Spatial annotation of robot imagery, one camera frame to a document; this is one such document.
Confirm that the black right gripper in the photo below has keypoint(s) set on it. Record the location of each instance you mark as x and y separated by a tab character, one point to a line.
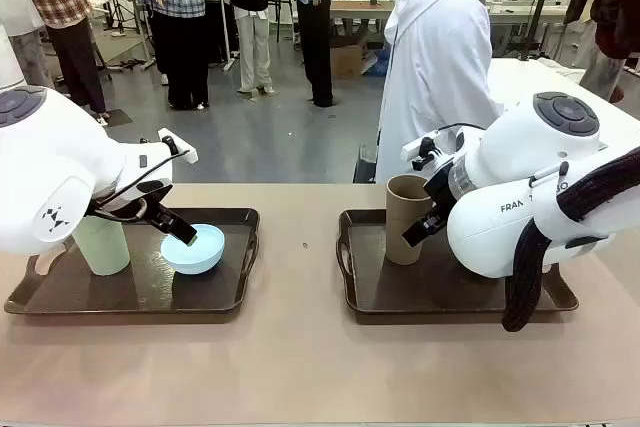
442	187

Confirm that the light blue bowl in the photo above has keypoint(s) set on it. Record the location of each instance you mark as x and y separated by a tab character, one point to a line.
200	254

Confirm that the person in dark brown jacket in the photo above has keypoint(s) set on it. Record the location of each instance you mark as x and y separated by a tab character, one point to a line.
607	7

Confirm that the wooden background workbench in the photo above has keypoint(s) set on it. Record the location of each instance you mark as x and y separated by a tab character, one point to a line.
360	9

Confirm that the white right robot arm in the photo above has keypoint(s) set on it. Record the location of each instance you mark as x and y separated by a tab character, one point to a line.
525	172

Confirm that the brown cup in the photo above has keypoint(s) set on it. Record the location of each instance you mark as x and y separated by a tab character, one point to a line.
402	227

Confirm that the dark brown serving tray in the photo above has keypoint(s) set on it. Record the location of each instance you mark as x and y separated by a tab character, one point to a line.
125	292
425	292

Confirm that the person in white hoodie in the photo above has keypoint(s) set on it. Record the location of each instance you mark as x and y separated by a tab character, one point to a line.
435	72

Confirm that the person in black jacket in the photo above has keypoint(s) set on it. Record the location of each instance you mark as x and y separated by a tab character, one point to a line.
252	22

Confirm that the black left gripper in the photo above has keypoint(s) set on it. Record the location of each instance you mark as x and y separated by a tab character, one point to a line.
117	211

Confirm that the blue plastic bag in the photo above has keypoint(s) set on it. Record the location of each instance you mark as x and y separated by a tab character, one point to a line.
378	63

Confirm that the person in red vest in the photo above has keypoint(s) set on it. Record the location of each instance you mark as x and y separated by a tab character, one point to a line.
315	22

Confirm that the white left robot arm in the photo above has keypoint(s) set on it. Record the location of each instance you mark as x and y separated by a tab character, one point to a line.
50	172

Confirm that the cardboard box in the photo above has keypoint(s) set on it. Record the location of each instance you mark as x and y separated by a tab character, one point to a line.
347	62

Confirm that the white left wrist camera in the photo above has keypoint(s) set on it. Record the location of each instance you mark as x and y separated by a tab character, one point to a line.
180	147

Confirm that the person in blue plaid shirt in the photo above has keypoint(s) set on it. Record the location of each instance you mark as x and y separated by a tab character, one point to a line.
175	22

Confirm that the pale green cup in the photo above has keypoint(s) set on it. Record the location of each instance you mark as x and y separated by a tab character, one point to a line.
105	252

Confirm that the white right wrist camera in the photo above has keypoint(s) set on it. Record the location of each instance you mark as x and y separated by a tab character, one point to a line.
425	144

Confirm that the white covered table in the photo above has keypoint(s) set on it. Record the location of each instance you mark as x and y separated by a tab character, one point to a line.
550	79

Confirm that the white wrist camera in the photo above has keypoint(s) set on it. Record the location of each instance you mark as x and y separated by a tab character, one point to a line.
180	147
425	144

